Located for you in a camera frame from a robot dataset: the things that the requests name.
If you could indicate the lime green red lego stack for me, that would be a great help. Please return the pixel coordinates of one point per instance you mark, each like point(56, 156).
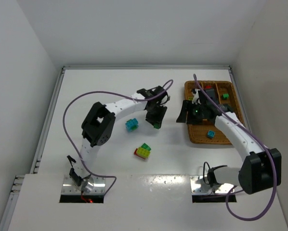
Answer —
point(143, 151)

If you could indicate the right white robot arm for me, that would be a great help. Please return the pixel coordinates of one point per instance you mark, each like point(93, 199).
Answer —
point(261, 168)

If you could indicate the small cyan lego brick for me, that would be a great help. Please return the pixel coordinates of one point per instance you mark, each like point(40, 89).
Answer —
point(210, 134)

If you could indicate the wicker divided basket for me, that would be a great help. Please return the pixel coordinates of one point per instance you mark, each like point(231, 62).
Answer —
point(198, 133)

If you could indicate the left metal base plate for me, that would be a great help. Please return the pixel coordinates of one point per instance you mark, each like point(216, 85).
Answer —
point(89, 186)

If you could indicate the blue and green lego stack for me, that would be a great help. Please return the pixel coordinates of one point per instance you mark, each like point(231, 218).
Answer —
point(131, 125)

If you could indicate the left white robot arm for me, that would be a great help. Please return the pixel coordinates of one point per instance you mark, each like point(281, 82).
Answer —
point(98, 125)

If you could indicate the green and lime curved legos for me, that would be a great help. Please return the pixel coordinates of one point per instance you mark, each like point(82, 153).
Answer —
point(156, 125)

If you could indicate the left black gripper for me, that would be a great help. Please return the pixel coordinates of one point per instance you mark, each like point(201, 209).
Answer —
point(157, 115)

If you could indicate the small dark green lego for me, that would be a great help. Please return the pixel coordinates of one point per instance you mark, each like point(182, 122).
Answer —
point(225, 96)

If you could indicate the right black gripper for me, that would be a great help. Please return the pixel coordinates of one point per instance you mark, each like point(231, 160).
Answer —
point(189, 112)

